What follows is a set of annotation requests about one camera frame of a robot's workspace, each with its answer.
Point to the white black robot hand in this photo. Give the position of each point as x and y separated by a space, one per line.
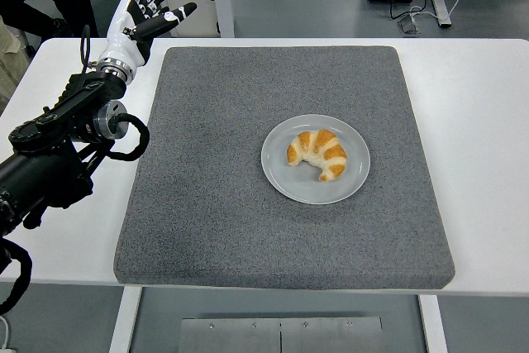
120 45

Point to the golden croissant bread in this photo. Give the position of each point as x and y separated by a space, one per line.
326 150

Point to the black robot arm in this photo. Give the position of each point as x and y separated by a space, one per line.
41 171

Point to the round grey plate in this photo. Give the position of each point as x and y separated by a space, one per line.
281 179

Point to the beige cloth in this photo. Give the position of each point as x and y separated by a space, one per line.
10 59

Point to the grey felt mat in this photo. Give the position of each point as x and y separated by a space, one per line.
248 225

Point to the white table leg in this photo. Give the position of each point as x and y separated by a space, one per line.
434 324
124 320

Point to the grey floor socket box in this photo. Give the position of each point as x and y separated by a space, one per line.
409 25

